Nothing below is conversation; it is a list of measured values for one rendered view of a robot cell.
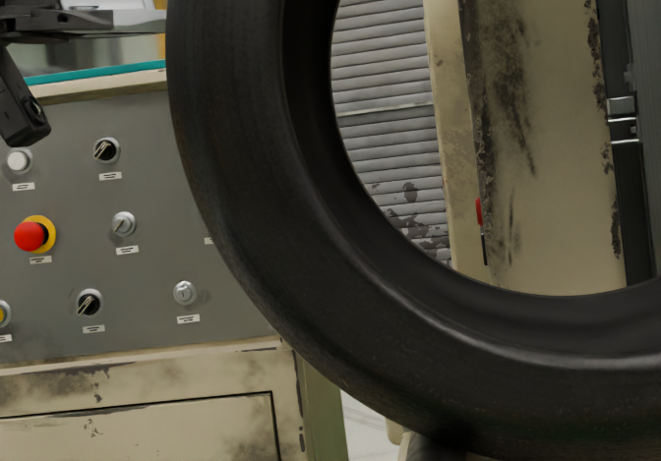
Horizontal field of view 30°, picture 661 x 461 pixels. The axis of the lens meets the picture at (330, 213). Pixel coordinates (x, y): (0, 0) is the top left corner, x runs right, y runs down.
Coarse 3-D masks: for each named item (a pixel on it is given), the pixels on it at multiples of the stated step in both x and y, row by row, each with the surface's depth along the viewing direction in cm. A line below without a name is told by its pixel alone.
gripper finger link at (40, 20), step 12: (36, 12) 91; (48, 12) 91; (60, 12) 91; (72, 12) 92; (84, 12) 92; (96, 12) 92; (108, 12) 92; (12, 24) 94; (24, 24) 91; (36, 24) 91; (48, 24) 91; (60, 24) 91; (72, 24) 91; (84, 24) 91; (96, 24) 92; (108, 24) 92
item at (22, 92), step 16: (0, 48) 97; (0, 64) 95; (0, 80) 94; (16, 80) 97; (0, 96) 94; (16, 96) 95; (32, 96) 97; (0, 112) 95; (16, 112) 94; (32, 112) 95; (0, 128) 95; (16, 128) 95; (32, 128) 95; (48, 128) 98; (16, 144) 95
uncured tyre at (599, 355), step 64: (192, 0) 83; (256, 0) 81; (320, 0) 109; (192, 64) 83; (256, 64) 81; (320, 64) 110; (192, 128) 84; (256, 128) 82; (320, 128) 110; (192, 192) 88; (256, 192) 82; (320, 192) 110; (256, 256) 83; (320, 256) 82; (384, 256) 110; (320, 320) 82; (384, 320) 81; (448, 320) 82; (512, 320) 109; (576, 320) 108; (640, 320) 107; (384, 384) 83; (448, 384) 82; (512, 384) 81; (576, 384) 80; (640, 384) 80; (512, 448) 84; (576, 448) 82; (640, 448) 82
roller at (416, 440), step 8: (416, 432) 94; (416, 440) 91; (424, 440) 90; (432, 440) 89; (408, 448) 92; (416, 448) 89; (424, 448) 88; (432, 448) 87; (440, 448) 87; (448, 448) 88; (456, 448) 90; (408, 456) 89; (416, 456) 86; (424, 456) 85; (432, 456) 85; (440, 456) 85; (448, 456) 86; (456, 456) 88; (464, 456) 91
